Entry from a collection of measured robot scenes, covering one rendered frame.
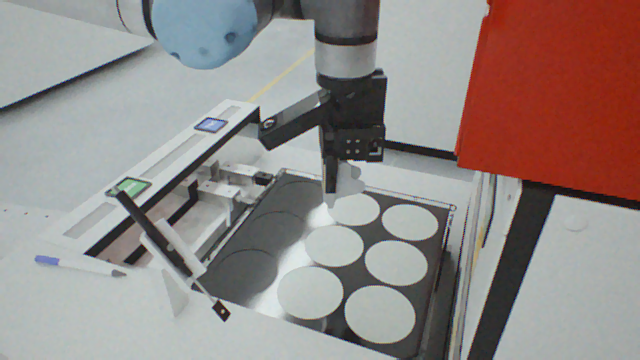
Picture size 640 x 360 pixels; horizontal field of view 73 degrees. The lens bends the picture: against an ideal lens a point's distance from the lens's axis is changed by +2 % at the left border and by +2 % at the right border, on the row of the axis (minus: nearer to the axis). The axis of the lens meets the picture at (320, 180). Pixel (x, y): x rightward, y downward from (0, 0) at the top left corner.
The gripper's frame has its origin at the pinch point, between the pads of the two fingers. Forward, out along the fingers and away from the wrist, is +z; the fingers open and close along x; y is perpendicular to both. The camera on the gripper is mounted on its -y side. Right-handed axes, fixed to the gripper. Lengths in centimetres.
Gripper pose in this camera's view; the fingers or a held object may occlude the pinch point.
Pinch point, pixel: (326, 200)
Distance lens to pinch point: 64.5
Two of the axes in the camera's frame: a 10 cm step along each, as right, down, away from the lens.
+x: -0.9, -5.7, 8.2
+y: 10.0, -0.5, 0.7
